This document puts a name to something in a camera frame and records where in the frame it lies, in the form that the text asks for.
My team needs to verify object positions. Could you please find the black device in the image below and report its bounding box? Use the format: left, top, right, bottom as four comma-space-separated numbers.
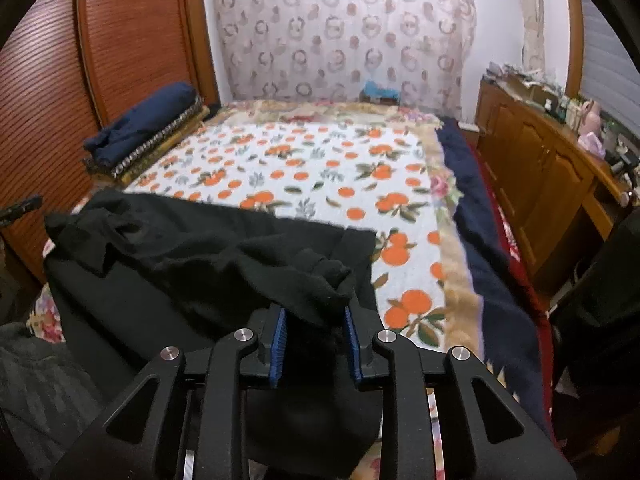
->
612, 152, 640, 182

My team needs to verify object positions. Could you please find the folded patterned cloth stack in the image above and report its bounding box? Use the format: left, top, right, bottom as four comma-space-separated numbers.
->
82, 102, 211, 186

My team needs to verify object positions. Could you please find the wooden sideboard cabinet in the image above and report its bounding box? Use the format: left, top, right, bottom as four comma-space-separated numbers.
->
475, 77, 636, 301

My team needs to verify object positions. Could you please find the navy blanket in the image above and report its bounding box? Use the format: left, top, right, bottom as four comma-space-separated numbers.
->
435, 117, 557, 431

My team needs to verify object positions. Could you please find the wooden window frame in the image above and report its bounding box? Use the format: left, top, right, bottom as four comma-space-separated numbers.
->
562, 0, 587, 101

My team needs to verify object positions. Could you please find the wooden box with clutter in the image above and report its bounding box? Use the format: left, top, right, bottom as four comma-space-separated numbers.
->
504, 71, 547, 102

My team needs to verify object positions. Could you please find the floral blanket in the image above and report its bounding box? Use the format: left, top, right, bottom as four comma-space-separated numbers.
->
25, 100, 483, 480

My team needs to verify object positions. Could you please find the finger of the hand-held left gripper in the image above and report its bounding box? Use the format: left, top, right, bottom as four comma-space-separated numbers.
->
0, 196, 44, 227

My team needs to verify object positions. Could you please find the pink tissue pack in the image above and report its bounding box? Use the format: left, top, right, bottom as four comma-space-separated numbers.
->
577, 130, 606, 154

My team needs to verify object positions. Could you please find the circle-patterned sheer curtain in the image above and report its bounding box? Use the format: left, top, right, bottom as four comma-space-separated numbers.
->
202, 0, 478, 123

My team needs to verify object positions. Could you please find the teal cloth on box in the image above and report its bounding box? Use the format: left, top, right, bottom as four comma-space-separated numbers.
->
362, 79, 401, 106

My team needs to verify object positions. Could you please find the person's grey sweater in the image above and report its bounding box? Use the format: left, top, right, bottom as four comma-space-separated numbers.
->
0, 322, 103, 480

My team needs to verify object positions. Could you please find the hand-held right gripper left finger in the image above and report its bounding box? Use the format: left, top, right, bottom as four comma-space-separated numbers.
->
50, 305, 288, 480

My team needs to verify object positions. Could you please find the black t-shirt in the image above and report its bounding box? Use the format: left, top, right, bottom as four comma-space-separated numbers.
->
42, 190, 383, 480

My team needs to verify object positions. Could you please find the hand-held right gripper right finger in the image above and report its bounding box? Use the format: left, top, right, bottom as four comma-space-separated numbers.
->
342, 305, 576, 480

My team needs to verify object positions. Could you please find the beige drape curtain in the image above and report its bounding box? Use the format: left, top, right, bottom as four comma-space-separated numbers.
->
515, 0, 547, 73

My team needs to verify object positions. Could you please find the grey window blind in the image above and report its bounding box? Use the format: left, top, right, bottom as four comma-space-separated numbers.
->
580, 0, 640, 131

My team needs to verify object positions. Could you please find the wooden louvered wardrobe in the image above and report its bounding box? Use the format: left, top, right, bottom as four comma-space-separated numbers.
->
0, 0, 221, 286

